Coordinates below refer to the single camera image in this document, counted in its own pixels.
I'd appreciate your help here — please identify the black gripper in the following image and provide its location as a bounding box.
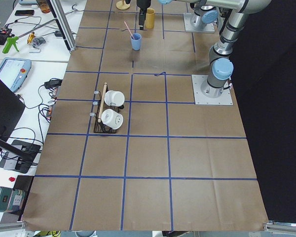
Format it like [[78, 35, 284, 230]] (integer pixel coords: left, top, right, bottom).
[[137, 0, 151, 30]]

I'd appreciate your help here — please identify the blue plastic cup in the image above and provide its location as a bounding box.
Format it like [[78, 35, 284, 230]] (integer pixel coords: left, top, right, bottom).
[[131, 33, 142, 51]]

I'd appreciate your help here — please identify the bamboo cylinder holder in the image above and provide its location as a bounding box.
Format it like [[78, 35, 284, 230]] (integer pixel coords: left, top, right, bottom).
[[145, 8, 155, 29]]

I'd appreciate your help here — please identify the round wooden coaster stand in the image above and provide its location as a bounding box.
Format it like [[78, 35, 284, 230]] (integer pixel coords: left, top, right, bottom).
[[116, 0, 130, 10]]

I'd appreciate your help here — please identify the white mug upper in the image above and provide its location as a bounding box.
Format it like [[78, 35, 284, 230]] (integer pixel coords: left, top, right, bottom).
[[104, 90, 125, 107]]

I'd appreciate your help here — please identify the white mug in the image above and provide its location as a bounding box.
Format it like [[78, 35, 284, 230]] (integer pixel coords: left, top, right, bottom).
[[101, 109, 123, 129], [104, 90, 125, 107]]

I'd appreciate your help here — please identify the white mug lower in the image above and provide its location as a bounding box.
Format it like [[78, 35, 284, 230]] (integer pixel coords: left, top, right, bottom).
[[101, 109, 123, 129]]

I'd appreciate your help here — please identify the black power adapter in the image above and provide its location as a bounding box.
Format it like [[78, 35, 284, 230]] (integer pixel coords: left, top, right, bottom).
[[44, 78, 63, 89]]

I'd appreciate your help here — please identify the black smartphone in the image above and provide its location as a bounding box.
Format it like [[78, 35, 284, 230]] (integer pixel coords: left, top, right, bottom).
[[15, 9, 35, 16]]

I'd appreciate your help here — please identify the green glue gun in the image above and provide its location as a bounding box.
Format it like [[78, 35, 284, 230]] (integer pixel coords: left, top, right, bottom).
[[2, 37, 19, 54]]

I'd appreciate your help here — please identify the teach pendant tablet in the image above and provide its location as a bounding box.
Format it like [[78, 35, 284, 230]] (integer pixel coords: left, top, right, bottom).
[[0, 57, 32, 92]]

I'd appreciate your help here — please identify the black monitor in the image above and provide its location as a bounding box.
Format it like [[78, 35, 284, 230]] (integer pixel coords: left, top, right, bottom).
[[0, 80, 25, 142]]

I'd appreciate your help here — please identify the green box device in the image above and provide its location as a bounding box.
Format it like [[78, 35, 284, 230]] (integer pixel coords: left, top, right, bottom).
[[0, 187, 25, 212]]

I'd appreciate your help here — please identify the aluminium frame post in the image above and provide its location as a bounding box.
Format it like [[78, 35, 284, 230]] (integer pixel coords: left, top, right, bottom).
[[47, 0, 76, 52]]

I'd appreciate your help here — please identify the wooden rack handle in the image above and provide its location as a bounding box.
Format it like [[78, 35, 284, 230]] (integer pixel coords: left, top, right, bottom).
[[98, 82, 108, 123]]

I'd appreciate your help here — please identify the black wire cup rack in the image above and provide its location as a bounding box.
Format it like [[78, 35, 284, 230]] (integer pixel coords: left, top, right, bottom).
[[90, 82, 125, 134]]

